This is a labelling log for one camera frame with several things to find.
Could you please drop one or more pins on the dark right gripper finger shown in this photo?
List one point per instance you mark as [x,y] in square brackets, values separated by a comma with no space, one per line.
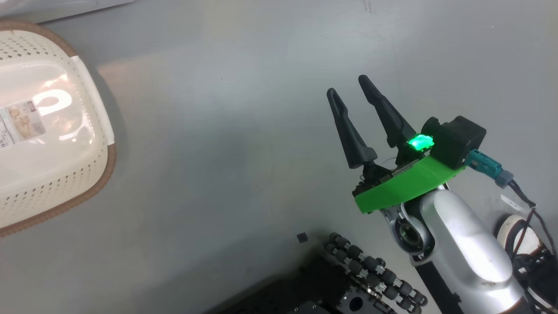
[390,120]
[351,135]

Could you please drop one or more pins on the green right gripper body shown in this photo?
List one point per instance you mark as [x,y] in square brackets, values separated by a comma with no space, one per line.
[405,185]

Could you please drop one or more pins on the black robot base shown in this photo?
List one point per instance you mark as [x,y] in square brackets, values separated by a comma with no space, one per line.
[305,292]

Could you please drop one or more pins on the black roller omni wheel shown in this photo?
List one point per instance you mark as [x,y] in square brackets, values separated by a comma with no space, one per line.
[370,266]

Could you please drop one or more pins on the black square block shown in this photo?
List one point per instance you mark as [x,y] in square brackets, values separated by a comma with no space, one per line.
[302,237]

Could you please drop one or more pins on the cream perforated laundry basket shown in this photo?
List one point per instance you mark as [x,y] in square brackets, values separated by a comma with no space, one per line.
[52,183]

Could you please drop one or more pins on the paper label inside basket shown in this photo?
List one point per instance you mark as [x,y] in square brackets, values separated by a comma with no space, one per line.
[22,124]

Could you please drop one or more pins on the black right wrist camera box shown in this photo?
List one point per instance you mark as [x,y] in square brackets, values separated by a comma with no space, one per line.
[457,139]

